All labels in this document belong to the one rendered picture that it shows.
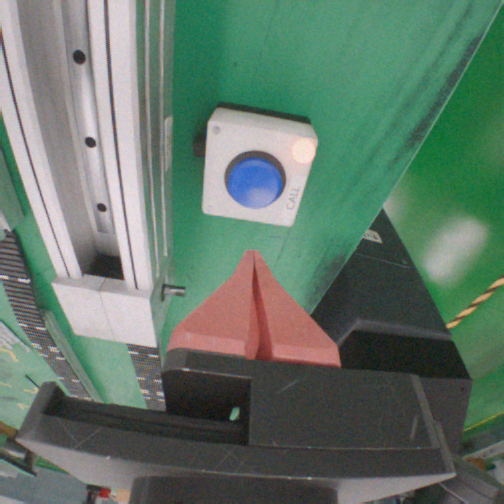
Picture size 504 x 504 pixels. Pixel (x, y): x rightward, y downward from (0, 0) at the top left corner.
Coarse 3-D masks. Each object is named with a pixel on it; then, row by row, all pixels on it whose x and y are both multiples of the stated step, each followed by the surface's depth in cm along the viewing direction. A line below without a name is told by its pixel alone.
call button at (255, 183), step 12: (240, 168) 20; (252, 168) 20; (264, 168) 20; (276, 168) 21; (228, 180) 21; (240, 180) 20; (252, 180) 20; (264, 180) 20; (276, 180) 20; (240, 192) 21; (252, 192) 21; (264, 192) 21; (276, 192) 21; (240, 204) 22; (252, 204) 22; (264, 204) 22
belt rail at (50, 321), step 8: (48, 312) 44; (48, 320) 45; (56, 320) 46; (48, 328) 44; (56, 328) 47; (56, 336) 47; (64, 336) 50; (56, 344) 47; (64, 344) 50; (64, 352) 50; (72, 352) 53; (72, 360) 55; (72, 368) 54; (80, 368) 57; (80, 376) 58; (88, 384) 62; (88, 392) 62; (96, 392) 67; (96, 400) 69
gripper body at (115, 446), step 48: (48, 384) 6; (48, 432) 5; (96, 432) 5; (144, 432) 6; (192, 432) 6; (240, 432) 6; (96, 480) 8; (144, 480) 6; (192, 480) 5; (240, 480) 5; (288, 480) 5; (336, 480) 5; (384, 480) 6; (432, 480) 6
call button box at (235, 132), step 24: (216, 120) 19; (240, 120) 20; (264, 120) 21; (288, 120) 22; (216, 144) 20; (240, 144) 20; (264, 144) 20; (288, 144) 20; (312, 144) 20; (216, 168) 21; (288, 168) 21; (216, 192) 23; (288, 192) 22; (240, 216) 24; (264, 216) 24; (288, 216) 24
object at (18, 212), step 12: (0, 156) 26; (0, 168) 26; (0, 180) 27; (0, 192) 27; (12, 192) 29; (0, 204) 27; (12, 204) 29; (0, 216) 29; (12, 216) 30; (24, 216) 32; (0, 228) 28; (12, 228) 30; (0, 240) 28
